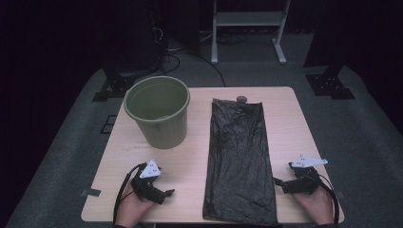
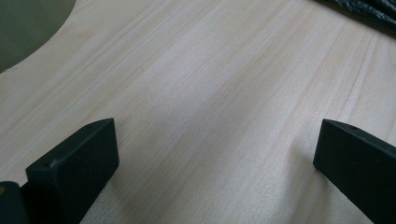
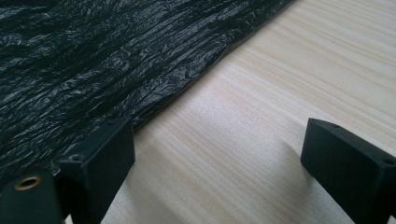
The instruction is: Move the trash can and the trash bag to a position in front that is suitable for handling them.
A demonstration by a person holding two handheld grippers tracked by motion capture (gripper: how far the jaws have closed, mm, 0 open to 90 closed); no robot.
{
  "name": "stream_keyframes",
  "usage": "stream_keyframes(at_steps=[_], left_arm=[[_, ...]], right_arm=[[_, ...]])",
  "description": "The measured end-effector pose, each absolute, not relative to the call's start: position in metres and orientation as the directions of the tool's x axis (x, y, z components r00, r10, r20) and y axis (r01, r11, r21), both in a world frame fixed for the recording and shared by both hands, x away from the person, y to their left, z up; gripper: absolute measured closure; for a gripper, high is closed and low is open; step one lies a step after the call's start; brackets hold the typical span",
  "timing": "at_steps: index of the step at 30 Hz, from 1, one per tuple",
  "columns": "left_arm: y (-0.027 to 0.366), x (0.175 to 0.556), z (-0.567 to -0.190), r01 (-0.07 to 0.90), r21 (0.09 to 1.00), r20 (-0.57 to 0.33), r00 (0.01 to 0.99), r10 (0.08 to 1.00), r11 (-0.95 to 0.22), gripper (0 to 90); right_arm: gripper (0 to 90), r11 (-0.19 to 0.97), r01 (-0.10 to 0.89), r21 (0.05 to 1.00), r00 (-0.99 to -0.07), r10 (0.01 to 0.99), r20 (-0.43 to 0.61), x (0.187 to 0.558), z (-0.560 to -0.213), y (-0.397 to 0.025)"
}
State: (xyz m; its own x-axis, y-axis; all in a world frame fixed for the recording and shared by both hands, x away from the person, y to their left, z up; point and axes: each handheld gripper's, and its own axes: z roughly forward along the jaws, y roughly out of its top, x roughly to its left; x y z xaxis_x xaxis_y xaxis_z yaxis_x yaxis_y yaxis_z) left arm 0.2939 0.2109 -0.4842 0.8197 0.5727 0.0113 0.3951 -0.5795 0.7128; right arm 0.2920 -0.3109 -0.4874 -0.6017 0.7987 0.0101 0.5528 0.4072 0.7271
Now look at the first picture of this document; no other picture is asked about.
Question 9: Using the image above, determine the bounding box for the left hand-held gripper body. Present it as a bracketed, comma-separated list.
[130, 159, 167, 205]

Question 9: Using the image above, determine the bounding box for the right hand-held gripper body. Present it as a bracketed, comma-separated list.
[281, 154, 329, 196]

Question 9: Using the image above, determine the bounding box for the black plastic garbage bag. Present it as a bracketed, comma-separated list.
[202, 98, 279, 226]

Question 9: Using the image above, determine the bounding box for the green plastic trash bin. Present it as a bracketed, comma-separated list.
[123, 75, 191, 150]

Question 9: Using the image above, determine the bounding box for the person's left hand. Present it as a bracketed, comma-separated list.
[114, 182, 156, 226]

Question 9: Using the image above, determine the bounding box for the person's right hand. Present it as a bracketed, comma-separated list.
[292, 187, 336, 226]

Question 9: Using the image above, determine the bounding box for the dark equipment cabinet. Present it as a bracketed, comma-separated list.
[101, 0, 169, 75]

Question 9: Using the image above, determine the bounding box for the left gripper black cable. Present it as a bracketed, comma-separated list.
[112, 162, 147, 224]

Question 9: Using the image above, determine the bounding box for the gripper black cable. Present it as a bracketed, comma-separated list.
[112, 162, 147, 224]
[317, 173, 340, 224]

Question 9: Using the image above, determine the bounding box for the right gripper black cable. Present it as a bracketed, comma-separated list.
[317, 173, 340, 224]

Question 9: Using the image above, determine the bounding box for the black stand base plate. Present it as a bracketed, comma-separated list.
[91, 67, 136, 103]
[305, 65, 355, 101]

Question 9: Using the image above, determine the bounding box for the looped black floor cable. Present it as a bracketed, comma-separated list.
[155, 54, 182, 77]

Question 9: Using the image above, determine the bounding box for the long black floor cable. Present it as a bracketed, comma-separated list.
[177, 51, 227, 88]

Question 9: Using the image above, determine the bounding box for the tangle of black cables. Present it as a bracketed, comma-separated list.
[218, 31, 250, 46]

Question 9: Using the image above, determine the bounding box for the white metal stand frame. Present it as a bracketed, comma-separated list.
[211, 0, 292, 66]

